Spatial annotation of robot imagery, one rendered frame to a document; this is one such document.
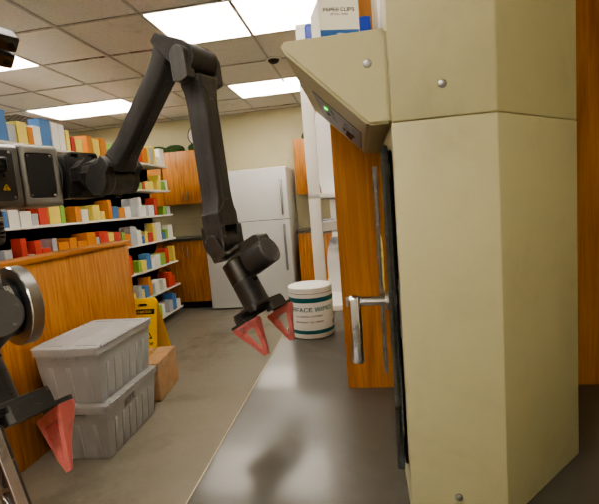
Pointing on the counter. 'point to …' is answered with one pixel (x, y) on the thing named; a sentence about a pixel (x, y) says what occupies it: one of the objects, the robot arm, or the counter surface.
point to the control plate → (338, 120)
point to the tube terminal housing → (485, 242)
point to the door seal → (398, 306)
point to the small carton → (334, 17)
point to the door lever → (360, 321)
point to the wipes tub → (312, 308)
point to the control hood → (347, 79)
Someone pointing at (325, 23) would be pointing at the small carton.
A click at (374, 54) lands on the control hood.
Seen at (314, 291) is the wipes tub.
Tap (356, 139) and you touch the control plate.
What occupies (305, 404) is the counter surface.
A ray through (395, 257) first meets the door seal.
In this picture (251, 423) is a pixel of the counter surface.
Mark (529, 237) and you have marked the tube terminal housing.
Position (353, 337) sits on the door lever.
